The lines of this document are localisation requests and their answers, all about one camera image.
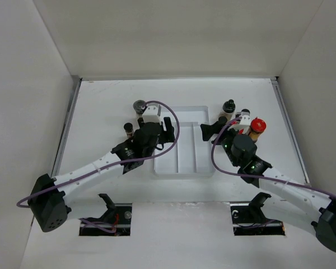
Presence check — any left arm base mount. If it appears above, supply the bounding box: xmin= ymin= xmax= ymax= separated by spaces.
xmin=79 ymin=193 xmax=133 ymax=236

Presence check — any grey-lid white powder shaker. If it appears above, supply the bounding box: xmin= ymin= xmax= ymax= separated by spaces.
xmin=133 ymin=100 xmax=146 ymax=119

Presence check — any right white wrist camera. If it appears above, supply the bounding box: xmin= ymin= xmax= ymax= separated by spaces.
xmin=228 ymin=114 xmax=251 ymax=134

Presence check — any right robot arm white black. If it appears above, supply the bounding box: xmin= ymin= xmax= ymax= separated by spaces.
xmin=200 ymin=117 xmax=336 ymax=253

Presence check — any white divided organizer tray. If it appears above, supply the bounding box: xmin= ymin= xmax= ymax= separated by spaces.
xmin=153 ymin=106 xmax=215 ymax=179

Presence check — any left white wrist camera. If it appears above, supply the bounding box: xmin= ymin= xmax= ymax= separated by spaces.
xmin=142 ymin=104 xmax=161 ymax=124

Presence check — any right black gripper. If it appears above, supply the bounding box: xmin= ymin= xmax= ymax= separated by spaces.
xmin=200 ymin=120 xmax=243 ymax=167

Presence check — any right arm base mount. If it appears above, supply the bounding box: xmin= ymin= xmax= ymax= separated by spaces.
xmin=230 ymin=192 xmax=285 ymax=236

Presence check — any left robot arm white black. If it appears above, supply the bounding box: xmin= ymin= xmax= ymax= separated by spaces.
xmin=27 ymin=117 xmax=180 ymax=233

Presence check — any red-lid sauce jar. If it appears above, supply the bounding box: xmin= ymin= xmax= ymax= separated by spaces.
xmin=248 ymin=118 xmax=267 ymax=143

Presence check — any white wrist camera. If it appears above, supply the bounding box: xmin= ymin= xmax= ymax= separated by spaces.
xmin=228 ymin=114 xmax=251 ymax=134
xmin=142 ymin=104 xmax=161 ymax=124

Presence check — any small black-cap spice bottle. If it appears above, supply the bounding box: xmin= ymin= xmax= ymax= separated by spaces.
xmin=123 ymin=122 xmax=134 ymax=139

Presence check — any black-top clear dispenser jar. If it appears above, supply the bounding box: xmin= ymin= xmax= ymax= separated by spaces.
xmin=219 ymin=99 xmax=236 ymax=121

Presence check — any black-cap pepper spice bottle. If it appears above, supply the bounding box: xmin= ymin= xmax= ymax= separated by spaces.
xmin=235 ymin=109 xmax=250 ymax=118

